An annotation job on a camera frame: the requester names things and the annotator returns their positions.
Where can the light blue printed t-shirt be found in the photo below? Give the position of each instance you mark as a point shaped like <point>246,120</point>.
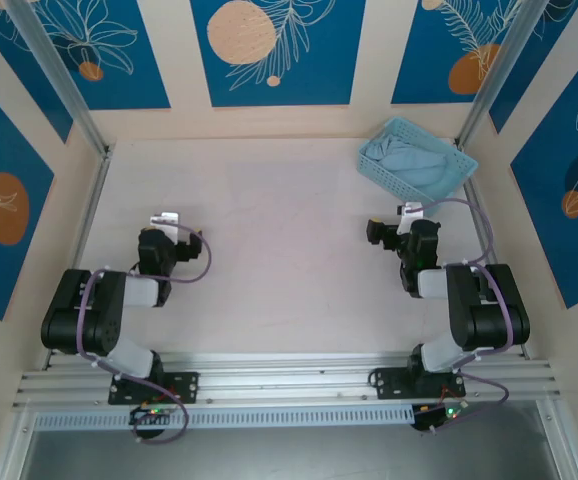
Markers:
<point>414,165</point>

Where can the light blue plastic basket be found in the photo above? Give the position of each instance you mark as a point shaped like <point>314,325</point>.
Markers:
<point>394,180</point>

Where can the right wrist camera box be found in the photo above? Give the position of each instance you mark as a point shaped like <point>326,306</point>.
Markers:
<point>411,212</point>

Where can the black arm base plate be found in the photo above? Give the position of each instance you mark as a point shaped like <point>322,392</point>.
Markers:
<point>189,385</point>
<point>389,382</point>

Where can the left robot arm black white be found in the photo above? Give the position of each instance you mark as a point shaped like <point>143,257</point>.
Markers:
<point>94,320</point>

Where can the aluminium rail beam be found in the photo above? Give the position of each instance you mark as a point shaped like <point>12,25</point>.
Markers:
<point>279,380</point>

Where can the aluminium frame post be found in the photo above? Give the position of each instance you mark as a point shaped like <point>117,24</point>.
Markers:
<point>64,75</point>
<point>499,65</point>

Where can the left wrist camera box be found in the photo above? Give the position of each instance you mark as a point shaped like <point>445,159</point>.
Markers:
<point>166,218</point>

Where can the small black circuit board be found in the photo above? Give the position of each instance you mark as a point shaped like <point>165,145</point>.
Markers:
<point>151,414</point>
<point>441,414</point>

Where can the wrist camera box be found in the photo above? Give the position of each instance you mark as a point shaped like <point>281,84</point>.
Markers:
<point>166,218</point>
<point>411,212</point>

